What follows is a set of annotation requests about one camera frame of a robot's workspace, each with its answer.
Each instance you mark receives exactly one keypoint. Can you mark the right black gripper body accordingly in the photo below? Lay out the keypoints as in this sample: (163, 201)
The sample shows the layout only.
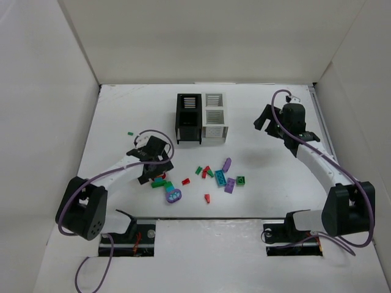
(270, 121)

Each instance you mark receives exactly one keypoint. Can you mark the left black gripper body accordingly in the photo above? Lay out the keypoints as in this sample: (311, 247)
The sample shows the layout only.
(157, 172)

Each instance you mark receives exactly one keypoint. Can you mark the green lego brick stack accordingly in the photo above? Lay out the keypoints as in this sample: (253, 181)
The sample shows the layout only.
(164, 183)

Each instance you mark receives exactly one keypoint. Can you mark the purple flower lego piece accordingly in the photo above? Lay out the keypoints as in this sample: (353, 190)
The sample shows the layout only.
(173, 196)

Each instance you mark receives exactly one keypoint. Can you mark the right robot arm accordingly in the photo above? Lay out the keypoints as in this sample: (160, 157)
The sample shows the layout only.
(350, 205)

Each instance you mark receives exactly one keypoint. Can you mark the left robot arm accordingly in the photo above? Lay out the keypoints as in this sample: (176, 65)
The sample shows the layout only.
(83, 209)

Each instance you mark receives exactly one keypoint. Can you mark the red lego brick left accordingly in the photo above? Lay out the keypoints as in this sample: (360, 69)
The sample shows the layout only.
(186, 181)

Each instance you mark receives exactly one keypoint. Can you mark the green lego small centre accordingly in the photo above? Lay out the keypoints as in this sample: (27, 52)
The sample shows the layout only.
(198, 171)

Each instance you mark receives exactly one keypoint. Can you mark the black slotted container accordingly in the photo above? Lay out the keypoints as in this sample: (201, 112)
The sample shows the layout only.
(188, 119)

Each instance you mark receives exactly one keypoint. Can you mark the red lego centre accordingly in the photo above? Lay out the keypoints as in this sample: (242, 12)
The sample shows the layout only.
(206, 172)

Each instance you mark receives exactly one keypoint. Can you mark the white slotted container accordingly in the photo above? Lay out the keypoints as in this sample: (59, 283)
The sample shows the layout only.
(214, 117)

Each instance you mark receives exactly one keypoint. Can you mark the teal lego plate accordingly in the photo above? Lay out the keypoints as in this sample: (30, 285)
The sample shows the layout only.
(220, 178)

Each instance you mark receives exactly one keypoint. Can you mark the purple lego rounded upper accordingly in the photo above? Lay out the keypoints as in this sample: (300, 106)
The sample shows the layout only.
(226, 165)

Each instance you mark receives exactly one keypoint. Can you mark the purple lego brick lower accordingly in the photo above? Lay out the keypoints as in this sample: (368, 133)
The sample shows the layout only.
(229, 187)

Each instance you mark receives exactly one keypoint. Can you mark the green lego square brick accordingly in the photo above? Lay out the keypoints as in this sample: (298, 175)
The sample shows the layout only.
(240, 180)

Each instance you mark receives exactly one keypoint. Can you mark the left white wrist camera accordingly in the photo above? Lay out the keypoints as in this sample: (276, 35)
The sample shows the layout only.
(141, 141)

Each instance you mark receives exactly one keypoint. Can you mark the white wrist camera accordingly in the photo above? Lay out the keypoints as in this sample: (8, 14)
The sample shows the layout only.
(292, 99)
(141, 141)

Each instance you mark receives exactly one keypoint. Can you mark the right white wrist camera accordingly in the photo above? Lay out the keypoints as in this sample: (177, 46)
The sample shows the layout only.
(292, 99)

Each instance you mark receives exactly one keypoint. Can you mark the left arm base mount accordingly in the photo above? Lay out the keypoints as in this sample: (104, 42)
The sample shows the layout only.
(138, 240)

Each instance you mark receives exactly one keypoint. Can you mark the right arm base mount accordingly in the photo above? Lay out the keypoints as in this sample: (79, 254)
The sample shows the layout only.
(282, 242)

